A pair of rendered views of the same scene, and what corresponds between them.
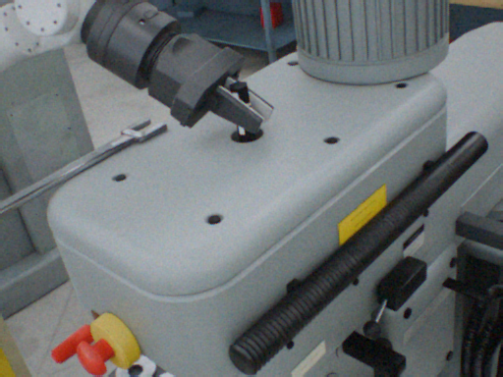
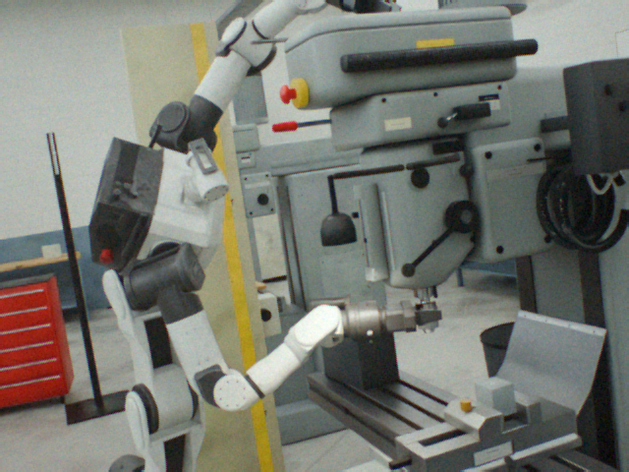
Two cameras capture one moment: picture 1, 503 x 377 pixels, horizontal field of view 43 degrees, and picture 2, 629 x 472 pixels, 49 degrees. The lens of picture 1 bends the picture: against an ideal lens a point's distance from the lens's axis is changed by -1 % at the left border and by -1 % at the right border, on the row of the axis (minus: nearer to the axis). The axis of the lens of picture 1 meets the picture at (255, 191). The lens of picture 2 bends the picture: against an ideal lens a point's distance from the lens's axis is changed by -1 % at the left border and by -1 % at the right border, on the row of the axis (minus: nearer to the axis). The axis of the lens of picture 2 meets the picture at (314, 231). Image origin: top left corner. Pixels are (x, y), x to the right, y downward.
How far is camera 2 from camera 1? 1.14 m
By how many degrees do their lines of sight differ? 34
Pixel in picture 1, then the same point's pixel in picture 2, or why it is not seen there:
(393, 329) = (478, 163)
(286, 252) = (379, 35)
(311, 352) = (400, 119)
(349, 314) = (430, 115)
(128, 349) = (302, 87)
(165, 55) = not seen: outside the picture
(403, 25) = not seen: outside the picture
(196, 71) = not seen: outside the picture
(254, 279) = (359, 37)
